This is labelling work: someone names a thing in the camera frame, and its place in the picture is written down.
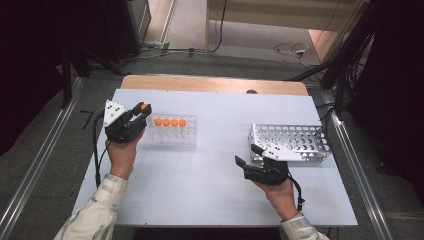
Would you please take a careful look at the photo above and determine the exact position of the person's left hand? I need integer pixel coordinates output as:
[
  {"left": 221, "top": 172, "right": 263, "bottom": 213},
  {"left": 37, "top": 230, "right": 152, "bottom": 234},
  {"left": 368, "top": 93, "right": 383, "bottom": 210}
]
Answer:
[{"left": 105, "top": 129, "right": 145, "bottom": 181}]

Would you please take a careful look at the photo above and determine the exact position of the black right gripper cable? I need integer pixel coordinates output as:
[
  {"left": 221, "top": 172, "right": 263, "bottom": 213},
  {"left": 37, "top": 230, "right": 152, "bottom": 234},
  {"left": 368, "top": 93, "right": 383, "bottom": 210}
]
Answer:
[{"left": 285, "top": 173, "right": 306, "bottom": 212}]

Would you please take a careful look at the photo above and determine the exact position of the person's right hand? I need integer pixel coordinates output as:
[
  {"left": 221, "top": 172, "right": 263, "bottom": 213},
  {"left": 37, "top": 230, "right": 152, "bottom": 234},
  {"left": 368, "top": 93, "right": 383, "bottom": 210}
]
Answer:
[{"left": 253, "top": 179, "right": 301, "bottom": 222}]

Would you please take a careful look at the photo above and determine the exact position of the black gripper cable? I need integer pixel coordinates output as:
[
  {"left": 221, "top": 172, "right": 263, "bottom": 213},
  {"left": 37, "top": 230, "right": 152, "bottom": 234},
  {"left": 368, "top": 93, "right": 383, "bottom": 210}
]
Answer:
[
  {"left": 285, "top": 173, "right": 306, "bottom": 212},
  {"left": 92, "top": 110, "right": 112, "bottom": 188}
]

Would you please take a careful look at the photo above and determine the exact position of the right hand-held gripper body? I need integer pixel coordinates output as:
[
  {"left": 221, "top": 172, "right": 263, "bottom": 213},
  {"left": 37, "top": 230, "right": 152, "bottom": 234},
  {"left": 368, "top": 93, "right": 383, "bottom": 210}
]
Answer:
[{"left": 243, "top": 143, "right": 306, "bottom": 187}]

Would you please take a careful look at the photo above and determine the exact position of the aluminium floor rail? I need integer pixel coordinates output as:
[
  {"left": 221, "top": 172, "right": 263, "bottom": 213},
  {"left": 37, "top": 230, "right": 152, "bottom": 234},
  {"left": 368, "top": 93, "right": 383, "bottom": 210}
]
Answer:
[
  {"left": 0, "top": 76, "right": 84, "bottom": 240},
  {"left": 320, "top": 89, "right": 395, "bottom": 240}
]

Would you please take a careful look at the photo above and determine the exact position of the light wooden desk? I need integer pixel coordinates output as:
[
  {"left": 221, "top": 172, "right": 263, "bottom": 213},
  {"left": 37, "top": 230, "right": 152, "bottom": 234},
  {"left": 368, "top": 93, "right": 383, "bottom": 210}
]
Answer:
[{"left": 204, "top": 0, "right": 365, "bottom": 64}]

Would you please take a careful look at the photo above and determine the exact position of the perforated metal tube rack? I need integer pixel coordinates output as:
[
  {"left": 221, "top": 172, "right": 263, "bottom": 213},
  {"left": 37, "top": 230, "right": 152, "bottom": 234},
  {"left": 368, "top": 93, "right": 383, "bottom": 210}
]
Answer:
[{"left": 247, "top": 123, "right": 333, "bottom": 164}]

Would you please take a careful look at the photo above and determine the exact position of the black floor cable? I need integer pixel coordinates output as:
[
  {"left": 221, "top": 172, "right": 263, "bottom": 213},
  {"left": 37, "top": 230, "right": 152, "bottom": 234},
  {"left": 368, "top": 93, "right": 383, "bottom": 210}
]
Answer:
[{"left": 207, "top": 0, "right": 229, "bottom": 54}]

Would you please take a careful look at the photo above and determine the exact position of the black cabinet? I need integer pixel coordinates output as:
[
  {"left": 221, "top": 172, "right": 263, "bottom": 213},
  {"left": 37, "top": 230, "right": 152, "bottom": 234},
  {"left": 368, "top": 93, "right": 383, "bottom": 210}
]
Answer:
[{"left": 102, "top": 0, "right": 152, "bottom": 63}]

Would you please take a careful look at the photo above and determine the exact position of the bundle of black cables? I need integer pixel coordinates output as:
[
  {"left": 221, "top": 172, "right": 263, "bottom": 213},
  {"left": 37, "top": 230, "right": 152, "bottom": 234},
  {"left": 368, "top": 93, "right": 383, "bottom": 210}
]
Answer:
[{"left": 289, "top": 29, "right": 376, "bottom": 118}]

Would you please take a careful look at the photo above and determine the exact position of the white floor cable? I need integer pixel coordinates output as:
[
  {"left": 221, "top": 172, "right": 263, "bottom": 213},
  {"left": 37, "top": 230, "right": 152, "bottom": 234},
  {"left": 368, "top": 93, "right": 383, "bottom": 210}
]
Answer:
[{"left": 273, "top": 42, "right": 312, "bottom": 62}]

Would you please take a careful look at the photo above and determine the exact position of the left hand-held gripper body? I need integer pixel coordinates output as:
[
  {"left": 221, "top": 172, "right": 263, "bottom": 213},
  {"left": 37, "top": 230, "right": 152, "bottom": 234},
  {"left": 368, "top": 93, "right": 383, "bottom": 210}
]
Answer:
[{"left": 103, "top": 99, "right": 148, "bottom": 144}]

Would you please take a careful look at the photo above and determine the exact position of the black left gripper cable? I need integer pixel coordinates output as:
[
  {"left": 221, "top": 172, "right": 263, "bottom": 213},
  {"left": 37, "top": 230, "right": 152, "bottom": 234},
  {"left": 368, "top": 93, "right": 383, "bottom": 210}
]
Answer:
[{"left": 92, "top": 110, "right": 112, "bottom": 188}]

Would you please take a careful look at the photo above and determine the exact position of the clear acrylic tube rack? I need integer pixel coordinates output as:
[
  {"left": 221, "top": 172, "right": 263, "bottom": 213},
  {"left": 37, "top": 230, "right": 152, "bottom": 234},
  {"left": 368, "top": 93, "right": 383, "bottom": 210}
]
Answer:
[{"left": 147, "top": 113, "right": 198, "bottom": 148}]

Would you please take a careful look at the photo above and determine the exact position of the black metal stand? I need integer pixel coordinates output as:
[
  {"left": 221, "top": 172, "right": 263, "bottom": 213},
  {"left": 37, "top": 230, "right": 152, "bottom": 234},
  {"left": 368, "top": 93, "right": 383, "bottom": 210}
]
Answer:
[{"left": 59, "top": 43, "right": 128, "bottom": 110}]

